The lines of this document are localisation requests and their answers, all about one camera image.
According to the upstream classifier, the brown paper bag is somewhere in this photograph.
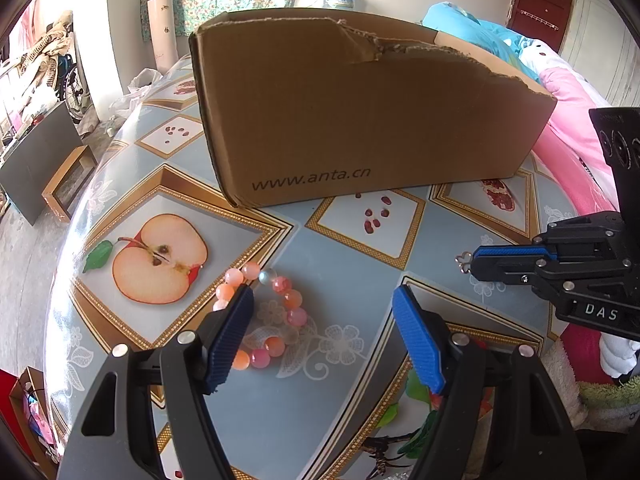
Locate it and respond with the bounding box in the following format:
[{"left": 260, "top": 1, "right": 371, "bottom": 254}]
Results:
[{"left": 9, "top": 366, "right": 58, "bottom": 479}]

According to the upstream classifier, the pink quilt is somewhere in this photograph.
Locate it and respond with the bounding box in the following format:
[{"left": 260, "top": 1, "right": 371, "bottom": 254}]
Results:
[{"left": 534, "top": 66, "right": 620, "bottom": 214}]

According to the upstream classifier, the red gift bag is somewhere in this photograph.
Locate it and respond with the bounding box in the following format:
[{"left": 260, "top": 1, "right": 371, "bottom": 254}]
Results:
[{"left": 0, "top": 370, "right": 29, "bottom": 454}]

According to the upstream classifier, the blue quilt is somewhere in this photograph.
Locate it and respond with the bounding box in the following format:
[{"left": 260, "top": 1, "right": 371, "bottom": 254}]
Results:
[{"left": 421, "top": 1, "right": 540, "bottom": 82}]

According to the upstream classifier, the white plastic bag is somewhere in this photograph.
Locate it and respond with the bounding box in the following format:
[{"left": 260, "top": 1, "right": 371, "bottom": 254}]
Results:
[{"left": 108, "top": 68, "right": 163, "bottom": 119}]

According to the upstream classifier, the pink orange bead bracelet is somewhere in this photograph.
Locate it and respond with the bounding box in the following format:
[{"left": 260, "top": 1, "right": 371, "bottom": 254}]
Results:
[{"left": 211, "top": 260, "right": 309, "bottom": 372}]

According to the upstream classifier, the pile of clothes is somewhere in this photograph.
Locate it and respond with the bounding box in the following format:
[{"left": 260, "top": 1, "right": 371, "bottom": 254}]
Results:
[{"left": 1, "top": 11, "right": 91, "bottom": 125}]

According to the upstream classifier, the white gloved hand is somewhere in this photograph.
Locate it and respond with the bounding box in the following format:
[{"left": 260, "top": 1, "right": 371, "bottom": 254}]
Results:
[{"left": 599, "top": 333, "right": 640, "bottom": 379}]

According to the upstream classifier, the dark red door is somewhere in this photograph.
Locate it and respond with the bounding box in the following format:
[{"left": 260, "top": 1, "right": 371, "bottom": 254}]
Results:
[{"left": 506, "top": 0, "right": 573, "bottom": 53}]

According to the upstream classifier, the black camera box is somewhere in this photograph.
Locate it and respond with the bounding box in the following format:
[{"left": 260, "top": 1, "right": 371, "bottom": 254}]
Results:
[{"left": 589, "top": 107, "right": 639, "bottom": 222}]

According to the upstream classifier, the small wooden stool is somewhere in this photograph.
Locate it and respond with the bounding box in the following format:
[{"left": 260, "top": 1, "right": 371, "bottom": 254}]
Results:
[{"left": 41, "top": 145, "right": 98, "bottom": 223}]

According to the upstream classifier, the grey cabinet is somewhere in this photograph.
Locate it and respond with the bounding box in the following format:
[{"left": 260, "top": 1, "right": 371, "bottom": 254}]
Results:
[{"left": 0, "top": 103, "right": 82, "bottom": 226}]

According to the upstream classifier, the fruit pattern tablecloth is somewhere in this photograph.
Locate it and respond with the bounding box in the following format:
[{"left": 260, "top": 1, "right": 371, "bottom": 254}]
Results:
[{"left": 44, "top": 59, "right": 576, "bottom": 479}]

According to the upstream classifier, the brown cardboard box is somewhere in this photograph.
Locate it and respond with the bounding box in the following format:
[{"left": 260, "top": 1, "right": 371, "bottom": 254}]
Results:
[{"left": 189, "top": 8, "right": 555, "bottom": 207}]

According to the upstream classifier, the white fluffy towel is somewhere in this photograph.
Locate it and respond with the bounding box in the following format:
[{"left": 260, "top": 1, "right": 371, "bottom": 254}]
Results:
[{"left": 541, "top": 339, "right": 588, "bottom": 429}]

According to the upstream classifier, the beige cardboard roll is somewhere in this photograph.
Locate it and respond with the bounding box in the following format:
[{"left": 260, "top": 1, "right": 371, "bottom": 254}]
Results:
[{"left": 146, "top": 0, "right": 179, "bottom": 74}]

